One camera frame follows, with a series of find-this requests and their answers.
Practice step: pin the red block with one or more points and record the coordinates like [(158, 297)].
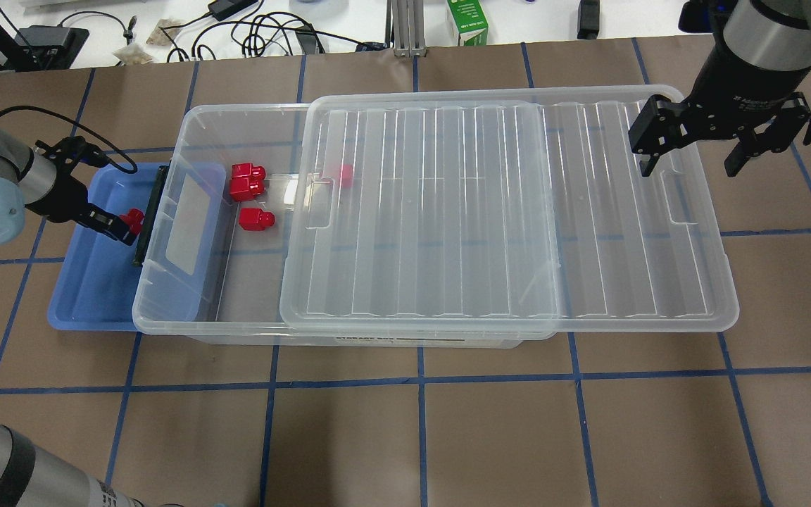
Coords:
[(247, 182), (345, 176), (134, 220), (256, 219)]

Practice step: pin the black power adapter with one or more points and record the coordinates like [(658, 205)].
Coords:
[(225, 9)]

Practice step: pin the clear plastic storage box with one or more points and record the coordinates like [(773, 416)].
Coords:
[(236, 282)]

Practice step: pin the blue plastic tray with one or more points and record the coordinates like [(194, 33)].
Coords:
[(101, 289)]

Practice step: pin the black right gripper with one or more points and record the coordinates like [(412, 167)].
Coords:
[(740, 86)]

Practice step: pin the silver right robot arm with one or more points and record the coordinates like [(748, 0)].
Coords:
[(767, 34)]

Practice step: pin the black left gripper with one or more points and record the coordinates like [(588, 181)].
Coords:
[(60, 199)]

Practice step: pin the aluminium frame post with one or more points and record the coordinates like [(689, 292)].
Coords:
[(405, 28)]

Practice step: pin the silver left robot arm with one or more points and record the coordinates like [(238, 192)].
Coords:
[(40, 179)]

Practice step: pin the clear plastic box lid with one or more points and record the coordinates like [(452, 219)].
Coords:
[(636, 254)]

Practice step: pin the green white carton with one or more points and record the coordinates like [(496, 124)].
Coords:
[(468, 23)]

